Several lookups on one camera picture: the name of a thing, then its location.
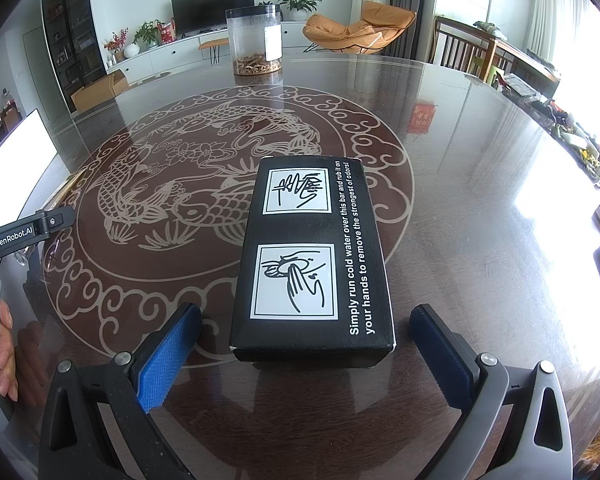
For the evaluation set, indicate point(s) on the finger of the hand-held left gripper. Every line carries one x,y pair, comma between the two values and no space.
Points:
55,220

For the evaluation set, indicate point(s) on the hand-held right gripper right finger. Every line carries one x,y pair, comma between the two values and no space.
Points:
442,360

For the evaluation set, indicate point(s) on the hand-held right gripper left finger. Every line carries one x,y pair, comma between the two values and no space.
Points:
172,355

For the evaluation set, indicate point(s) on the black thin-frame eyeglasses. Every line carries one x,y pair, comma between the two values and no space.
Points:
35,257

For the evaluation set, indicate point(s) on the black cardboard box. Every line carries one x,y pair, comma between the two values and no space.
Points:
305,260

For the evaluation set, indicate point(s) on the pack of wooden sticks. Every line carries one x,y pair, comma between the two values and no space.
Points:
70,190

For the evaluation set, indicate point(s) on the brown cardboard box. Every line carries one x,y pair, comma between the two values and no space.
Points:
100,92

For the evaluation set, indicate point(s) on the white round vase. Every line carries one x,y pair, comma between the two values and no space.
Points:
131,51

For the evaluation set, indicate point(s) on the dark display cabinet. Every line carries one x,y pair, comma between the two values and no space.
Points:
72,35

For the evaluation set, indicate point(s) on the red flower branches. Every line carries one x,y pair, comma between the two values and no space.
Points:
115,42

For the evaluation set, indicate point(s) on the white television cabinet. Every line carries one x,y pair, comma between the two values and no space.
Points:
170,57

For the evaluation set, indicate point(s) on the leafy potted plant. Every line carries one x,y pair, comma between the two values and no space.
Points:
147,35

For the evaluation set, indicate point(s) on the red gift box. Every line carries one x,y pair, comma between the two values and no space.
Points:
167,31

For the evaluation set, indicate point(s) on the orange top bench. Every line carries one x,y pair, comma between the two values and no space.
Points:
214,45

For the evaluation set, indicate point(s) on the black television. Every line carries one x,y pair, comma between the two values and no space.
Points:
212,10

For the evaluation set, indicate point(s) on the clear jar with black lid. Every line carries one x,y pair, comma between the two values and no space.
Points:
254,35

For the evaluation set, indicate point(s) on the wooden desk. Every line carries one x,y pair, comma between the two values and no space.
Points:
530,67

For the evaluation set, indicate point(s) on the wooden slatted chair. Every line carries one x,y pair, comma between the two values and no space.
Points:
462,50

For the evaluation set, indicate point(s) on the large potted plant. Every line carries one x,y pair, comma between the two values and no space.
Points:
300,2

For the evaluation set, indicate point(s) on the orange lounge chair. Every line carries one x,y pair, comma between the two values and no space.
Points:
360,27

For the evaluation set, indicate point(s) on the grey curtain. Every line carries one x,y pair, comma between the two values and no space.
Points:
412,5

